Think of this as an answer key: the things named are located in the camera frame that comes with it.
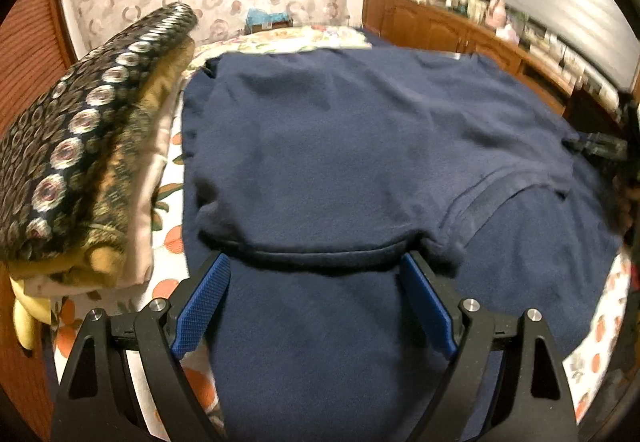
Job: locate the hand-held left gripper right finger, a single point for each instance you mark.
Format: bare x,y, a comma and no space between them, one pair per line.
430,307

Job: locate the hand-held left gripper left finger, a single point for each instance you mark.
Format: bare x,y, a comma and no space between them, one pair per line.
200,312

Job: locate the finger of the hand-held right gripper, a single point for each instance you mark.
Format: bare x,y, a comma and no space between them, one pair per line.
597,146

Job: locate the navy printed t-shirt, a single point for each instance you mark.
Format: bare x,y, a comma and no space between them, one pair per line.
350,157

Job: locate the person's right hand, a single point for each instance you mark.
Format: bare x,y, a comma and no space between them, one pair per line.
625,204

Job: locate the orange fruit print bed sheet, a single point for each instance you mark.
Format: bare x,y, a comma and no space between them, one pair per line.
167,242

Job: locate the pink tissue holder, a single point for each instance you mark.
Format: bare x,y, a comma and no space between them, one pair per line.
511,30

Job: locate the gold folded quilt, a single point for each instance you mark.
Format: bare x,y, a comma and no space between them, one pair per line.
125,182

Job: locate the wooden sideboard cabinet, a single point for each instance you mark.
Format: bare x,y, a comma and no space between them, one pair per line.
470,37

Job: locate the yellow plush toy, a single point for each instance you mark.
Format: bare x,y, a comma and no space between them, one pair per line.
25,322

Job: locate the floral blanket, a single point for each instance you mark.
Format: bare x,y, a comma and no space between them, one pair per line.
300,38

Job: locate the box with teal cloth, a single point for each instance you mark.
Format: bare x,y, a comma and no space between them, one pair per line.
267,20

